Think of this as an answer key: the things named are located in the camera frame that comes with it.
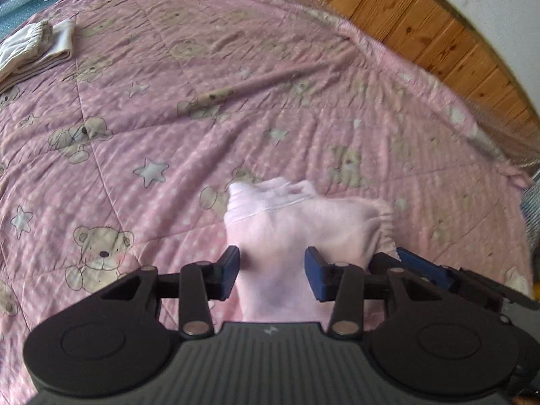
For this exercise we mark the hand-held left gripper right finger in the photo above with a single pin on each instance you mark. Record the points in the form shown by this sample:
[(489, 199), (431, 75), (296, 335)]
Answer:
[(315, 274)]

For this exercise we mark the pink bear print blanket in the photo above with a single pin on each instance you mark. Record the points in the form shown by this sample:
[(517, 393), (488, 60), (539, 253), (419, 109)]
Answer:
[(168, 105)]

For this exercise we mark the green textured bed cover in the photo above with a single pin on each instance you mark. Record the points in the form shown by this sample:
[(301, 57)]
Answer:
[(17, 4)]

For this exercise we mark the pink pants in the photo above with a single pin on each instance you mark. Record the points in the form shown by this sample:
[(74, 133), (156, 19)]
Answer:
[(287, 228)]

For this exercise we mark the cream white pants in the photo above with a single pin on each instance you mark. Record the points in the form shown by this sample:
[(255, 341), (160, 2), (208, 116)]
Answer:
[(33, 50)]

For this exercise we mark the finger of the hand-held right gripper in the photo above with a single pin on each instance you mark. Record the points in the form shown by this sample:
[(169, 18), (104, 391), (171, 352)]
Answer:
[(424, 268), (382, 263)]

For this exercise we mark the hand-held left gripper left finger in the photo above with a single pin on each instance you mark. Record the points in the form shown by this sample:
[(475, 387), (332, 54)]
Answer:
[(230, 274)]

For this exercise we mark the wooden headboard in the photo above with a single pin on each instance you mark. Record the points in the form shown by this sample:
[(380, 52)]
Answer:
[(422, 21)]

